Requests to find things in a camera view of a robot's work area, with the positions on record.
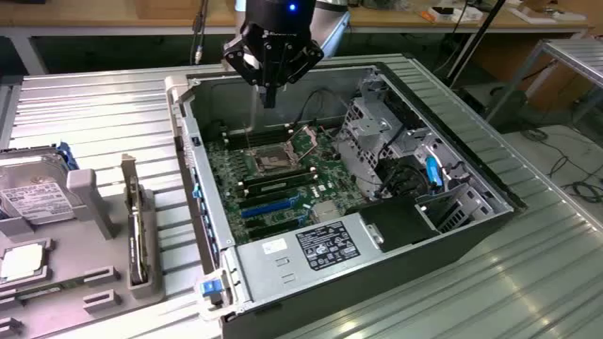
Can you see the green motherboard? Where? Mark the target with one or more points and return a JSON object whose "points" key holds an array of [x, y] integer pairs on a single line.
{"points": [[330, 176]]}

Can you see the black graphics card with fan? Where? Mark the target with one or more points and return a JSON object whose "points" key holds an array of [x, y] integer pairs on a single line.
{"points": [[137, 212]]}

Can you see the wooden desk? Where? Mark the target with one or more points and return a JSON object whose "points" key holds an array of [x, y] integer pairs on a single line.
{"points": [[94, 14]]}

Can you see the silver chipset heatsink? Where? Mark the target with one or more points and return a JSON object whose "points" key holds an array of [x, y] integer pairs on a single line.
{"points": [[326, 210]]}

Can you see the orange and white box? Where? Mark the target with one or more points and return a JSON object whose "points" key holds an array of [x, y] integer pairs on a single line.
{"points": [[453, 14]]}

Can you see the silver hard disk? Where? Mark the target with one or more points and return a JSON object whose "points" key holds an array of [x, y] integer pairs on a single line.
{"points": [[33, 197]]}

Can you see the silver CPU chip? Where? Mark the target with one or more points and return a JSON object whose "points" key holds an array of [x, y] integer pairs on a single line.
{"points": [[22, 261]]}

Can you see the grey parts rack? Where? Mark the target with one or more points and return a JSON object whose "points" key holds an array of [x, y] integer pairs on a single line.
{"points": [[71, 268]]}

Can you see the grey metal frame table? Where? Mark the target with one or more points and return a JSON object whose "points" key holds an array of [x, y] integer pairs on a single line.
{"points": [[570, 53]]}

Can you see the thin metal locking lever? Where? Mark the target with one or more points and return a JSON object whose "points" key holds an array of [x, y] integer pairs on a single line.
{"points": [[247, 139]]}

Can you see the green RAM stick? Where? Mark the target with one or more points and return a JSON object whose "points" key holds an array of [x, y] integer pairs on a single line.
{"points": [[47, 289]]}

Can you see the blue case latch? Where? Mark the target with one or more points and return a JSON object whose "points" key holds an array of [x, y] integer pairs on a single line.
{"points": [[210, 286]]}

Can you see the white flat board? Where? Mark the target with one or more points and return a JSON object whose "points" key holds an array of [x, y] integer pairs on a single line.
{"points": [[530, 15]]}

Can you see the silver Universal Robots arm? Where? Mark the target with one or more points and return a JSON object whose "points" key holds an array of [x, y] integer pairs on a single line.
{"points": [[333, 21]]}

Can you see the metal drive cage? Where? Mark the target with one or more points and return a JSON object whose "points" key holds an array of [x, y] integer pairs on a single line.
{"points": [[363, 148]]}

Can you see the metal socket cover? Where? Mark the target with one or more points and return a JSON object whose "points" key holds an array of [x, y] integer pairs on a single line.
{"points": [[303, 141]]}

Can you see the blue disk bracket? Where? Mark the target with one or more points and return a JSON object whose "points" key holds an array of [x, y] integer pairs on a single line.
{"points": [[69, 159]]}

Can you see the open black PC case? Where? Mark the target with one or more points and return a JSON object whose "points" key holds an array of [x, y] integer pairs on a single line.
{"points": [[377, 282]]}

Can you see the installed black RAM stick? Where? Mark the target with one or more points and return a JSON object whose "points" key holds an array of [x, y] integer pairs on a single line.
{"points": [[278, 183]]}

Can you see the CPU socket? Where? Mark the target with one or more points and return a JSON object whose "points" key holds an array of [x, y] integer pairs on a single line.
{"points": [[274, 160]]}

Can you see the black box on floor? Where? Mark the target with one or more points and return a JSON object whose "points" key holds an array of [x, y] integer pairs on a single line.
{"points": [[494, 102]]}

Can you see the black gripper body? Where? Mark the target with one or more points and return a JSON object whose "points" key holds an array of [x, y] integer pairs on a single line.
{"points": [[274, 21]]}

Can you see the blue expansion slot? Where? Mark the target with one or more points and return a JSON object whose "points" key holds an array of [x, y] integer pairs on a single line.
{"points": [[271, 209]]}

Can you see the black expansion slot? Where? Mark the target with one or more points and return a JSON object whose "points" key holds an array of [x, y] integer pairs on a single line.
{"points": [[269, 200], [275, 229]]}

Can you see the black RAM slot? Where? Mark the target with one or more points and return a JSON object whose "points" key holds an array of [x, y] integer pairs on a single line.
{"points": [[257, 137]]}

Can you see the black slanted pole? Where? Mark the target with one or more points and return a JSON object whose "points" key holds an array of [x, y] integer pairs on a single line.
{"points": [[475, 39]]}

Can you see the grey power supply unit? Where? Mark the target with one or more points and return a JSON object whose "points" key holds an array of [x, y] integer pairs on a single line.
{"points": [[278, 268]]}

